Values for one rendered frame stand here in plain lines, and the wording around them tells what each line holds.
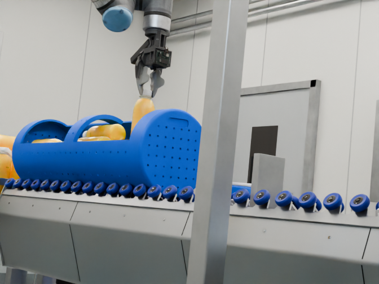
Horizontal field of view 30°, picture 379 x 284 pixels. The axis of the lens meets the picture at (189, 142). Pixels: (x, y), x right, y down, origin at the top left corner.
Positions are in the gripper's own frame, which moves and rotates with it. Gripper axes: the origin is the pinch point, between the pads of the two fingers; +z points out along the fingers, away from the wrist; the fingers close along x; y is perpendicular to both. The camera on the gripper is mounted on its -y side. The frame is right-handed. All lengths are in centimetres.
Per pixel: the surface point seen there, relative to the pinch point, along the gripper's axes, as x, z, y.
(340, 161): 347, -22, -192
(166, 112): 0.4, 7.2, 11.6
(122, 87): 312, -103, -484
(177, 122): 5.7, 9.5, 11.2
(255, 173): 1, 26, 53
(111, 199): -5.4, 35.9, -5.2
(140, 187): -4.7, 31.6, 9.2
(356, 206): -6, 33, 91
